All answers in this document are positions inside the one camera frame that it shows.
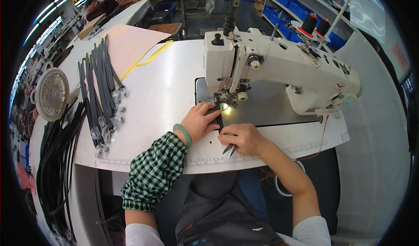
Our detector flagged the person's left hand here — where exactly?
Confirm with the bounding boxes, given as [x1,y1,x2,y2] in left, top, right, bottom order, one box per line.
[179,102,222,146]

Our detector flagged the person's right hand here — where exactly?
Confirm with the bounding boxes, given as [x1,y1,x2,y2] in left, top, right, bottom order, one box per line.
[218,123,272,157]

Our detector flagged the metal thread snips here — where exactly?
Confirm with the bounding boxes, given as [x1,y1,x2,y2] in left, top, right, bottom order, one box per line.
[222,143,238,158]

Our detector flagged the short black strap piece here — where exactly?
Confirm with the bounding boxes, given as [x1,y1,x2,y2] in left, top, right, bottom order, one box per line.
[214,102,225,134]

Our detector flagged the person's legs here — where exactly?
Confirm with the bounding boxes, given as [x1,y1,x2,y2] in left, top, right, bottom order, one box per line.
[237,169,270,223]

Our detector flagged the red thread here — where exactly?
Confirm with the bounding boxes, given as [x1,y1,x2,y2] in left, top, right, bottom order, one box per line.
[296,115,330,162]

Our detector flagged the yellow strip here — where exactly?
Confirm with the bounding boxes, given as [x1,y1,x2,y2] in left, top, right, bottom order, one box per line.
[119,40,174,82]

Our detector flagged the person's body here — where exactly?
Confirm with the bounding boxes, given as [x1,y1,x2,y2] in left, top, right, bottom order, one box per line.
[124,171,332,246]

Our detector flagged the white industrial sewing machine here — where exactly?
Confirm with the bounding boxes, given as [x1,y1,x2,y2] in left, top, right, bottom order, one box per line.
[195,25,363,127]

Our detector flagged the brown wooden stool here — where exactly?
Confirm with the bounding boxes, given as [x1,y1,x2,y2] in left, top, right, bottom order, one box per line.
[149,22,184,41]

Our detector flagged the black thread cone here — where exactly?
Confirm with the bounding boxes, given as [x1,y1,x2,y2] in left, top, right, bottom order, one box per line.
[223,14,236,37]

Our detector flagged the pink paper sheet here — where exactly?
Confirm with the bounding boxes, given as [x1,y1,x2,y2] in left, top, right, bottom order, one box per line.
[84,24,172,96]

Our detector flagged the black thread spool red base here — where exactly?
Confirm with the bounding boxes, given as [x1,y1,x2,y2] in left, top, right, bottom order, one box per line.
[291,13,319,39]
[315,18,332,42]

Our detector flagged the shelf with blue bins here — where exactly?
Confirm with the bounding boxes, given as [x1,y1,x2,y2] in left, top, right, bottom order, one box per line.
[253,0,348,51]

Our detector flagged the flat cardboard box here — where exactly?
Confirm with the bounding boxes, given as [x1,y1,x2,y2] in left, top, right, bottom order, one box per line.
[77,13,107,40]

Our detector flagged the white round fan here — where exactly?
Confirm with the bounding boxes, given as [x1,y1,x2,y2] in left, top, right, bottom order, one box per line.
[30,61,81,122]

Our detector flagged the white thread stand pole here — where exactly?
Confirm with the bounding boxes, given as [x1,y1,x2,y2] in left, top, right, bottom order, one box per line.
[317,0,358,50]

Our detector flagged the green jade bracelet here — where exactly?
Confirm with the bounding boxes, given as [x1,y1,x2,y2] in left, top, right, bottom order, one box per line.
[173,123,192,149]

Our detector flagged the white cable loop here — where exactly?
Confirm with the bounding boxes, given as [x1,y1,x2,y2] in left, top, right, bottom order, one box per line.
[274,159,307,198]

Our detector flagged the row of clip-ended black straps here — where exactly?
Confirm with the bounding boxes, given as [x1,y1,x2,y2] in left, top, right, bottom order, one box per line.
[77,36,129,158]

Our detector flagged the heap of long black cords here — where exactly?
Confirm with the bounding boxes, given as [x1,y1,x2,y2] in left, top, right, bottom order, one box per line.
[36,98,88,244]

